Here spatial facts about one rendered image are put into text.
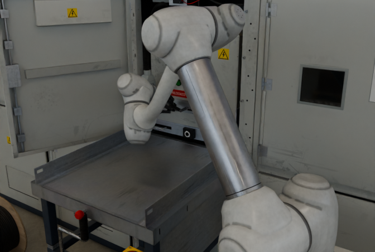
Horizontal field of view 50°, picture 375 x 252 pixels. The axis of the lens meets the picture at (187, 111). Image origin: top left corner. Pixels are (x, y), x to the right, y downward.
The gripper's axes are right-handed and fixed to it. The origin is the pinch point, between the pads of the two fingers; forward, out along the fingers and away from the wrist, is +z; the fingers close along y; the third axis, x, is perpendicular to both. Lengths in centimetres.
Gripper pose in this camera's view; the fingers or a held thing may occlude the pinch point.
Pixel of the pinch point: (174, 107)
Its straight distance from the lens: 195.4
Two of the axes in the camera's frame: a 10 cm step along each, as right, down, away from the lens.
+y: -2.7, 9.5, -1.3
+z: 4.7, 2.5, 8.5
